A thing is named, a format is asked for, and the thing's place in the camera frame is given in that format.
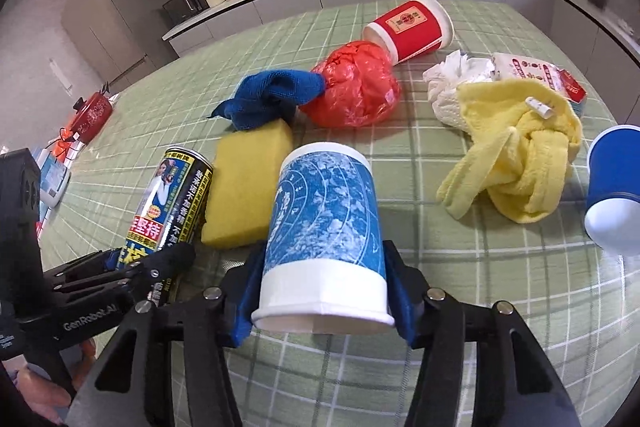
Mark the small white paper roll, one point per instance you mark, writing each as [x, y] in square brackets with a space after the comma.
[539, 108]

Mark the person's left hand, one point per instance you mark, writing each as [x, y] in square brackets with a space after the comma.
[45, 389]

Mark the yellow cloth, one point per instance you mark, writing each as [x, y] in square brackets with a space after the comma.
[520, 147]

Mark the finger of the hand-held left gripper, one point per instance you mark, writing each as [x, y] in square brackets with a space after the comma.
[170, 262]
[85, 264]

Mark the red pot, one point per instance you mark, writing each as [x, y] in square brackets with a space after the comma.
[92, 114]

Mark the orange bag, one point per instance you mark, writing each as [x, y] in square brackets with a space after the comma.
[62, 151]

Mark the yellow sponge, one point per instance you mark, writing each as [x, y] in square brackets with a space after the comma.
[245, 187]

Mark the plain blue paper cup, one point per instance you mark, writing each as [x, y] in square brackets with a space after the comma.
[615, 167]

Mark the white and blue box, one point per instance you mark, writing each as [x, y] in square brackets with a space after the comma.
[52, 182]

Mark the red plastic bag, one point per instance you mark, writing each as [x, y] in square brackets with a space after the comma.
[355, 82]

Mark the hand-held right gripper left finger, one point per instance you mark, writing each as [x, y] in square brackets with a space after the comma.
[237, 307]

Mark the white kitchen counter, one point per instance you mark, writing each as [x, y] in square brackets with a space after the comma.
[300, 2]

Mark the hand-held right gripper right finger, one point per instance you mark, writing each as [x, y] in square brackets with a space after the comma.
[402, 302]

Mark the black and yellow drink can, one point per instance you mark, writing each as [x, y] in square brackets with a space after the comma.
[170, 197]

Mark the blue cloth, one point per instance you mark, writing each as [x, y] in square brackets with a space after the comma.
[270, 97]

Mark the green checked tablecloth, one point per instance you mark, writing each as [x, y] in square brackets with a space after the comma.
[400, 167]

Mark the white and red carton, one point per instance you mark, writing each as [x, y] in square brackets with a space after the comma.
[530, 69]

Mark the white tissue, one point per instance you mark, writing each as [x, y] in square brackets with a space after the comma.
[450, 102]

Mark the black microwave oven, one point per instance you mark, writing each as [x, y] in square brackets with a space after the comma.
[182, 7]

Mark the blue patterned paper cup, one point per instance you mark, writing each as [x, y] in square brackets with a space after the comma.
[325, 217]

